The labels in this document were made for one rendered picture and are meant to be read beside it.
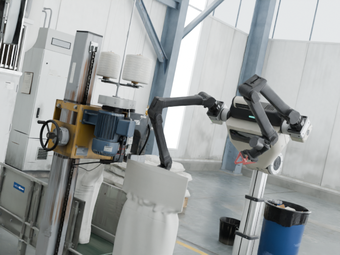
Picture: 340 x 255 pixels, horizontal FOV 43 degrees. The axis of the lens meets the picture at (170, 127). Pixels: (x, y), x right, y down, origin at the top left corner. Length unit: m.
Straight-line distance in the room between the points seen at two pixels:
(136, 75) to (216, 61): 8.02
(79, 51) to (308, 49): 8.95
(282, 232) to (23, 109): 4.02
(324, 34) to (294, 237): 7.22
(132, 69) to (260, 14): 9.30
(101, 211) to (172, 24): 5.98
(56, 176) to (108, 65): 0.74
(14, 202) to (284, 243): 2.61
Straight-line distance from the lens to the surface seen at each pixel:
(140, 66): 2.54
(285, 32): 11.54
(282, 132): 2.68
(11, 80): 5.41
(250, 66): 11.45
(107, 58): 2.75
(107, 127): 2.45
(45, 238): 2.75
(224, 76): 10.85
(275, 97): 2.34
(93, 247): 3.12
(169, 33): 8.92
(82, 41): 2.60
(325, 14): 11.26
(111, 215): 3.42
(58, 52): 6.60
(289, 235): 4.60
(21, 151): 6.61
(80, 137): 2.57
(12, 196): 3.50
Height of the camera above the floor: 1.44
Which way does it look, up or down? 3 degrees down
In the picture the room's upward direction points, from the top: 11 degrees clockwise
